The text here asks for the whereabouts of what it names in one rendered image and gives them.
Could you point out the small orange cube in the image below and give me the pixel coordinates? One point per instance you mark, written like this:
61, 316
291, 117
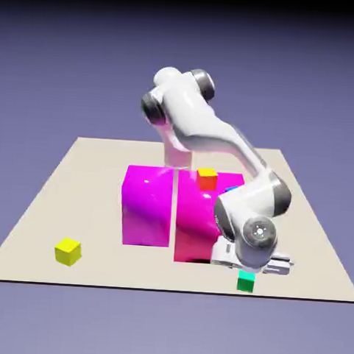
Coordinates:
207, 181

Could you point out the small yellow cube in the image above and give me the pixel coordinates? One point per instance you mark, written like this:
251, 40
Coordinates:
67, 251

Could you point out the small blue cube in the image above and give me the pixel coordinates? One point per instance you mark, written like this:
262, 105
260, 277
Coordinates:
231, 189

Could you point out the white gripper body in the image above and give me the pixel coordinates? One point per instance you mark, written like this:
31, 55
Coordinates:
223, 253

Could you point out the large magenta box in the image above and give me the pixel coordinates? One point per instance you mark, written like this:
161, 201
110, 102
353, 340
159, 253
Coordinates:
193, 222
147, 207

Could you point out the small green cube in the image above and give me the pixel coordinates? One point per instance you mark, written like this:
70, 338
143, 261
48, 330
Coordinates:
245, 283

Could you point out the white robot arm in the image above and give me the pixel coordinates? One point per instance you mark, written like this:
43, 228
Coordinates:
198, 119

